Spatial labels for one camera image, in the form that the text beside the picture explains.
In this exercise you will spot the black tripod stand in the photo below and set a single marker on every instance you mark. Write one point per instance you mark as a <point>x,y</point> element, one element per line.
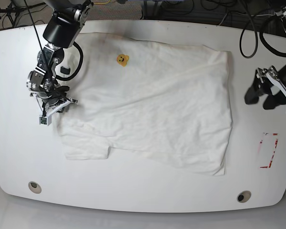
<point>14,12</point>

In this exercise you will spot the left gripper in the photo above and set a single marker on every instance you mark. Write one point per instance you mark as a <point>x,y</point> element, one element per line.
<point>264,79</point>

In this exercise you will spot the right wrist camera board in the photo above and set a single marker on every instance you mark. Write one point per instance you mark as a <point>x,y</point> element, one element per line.
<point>45,120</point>

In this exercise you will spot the left table grommet hole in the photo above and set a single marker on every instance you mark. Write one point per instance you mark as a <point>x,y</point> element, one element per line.
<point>34,187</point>

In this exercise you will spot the table grommet hole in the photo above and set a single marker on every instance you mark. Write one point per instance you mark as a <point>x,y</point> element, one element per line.
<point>34,187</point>
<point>244,196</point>

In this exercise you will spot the red tape marking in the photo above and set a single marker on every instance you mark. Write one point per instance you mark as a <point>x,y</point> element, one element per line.
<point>267,149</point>

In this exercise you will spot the white T-shirt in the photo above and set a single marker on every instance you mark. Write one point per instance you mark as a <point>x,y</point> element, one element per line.
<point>168,103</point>

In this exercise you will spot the right table grommet hole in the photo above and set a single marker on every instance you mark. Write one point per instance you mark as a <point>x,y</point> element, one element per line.
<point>244,196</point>

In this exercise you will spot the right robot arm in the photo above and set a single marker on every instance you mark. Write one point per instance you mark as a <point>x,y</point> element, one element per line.
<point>68,19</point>

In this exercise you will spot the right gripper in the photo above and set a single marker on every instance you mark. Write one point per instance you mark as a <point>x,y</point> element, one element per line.
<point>50,103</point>

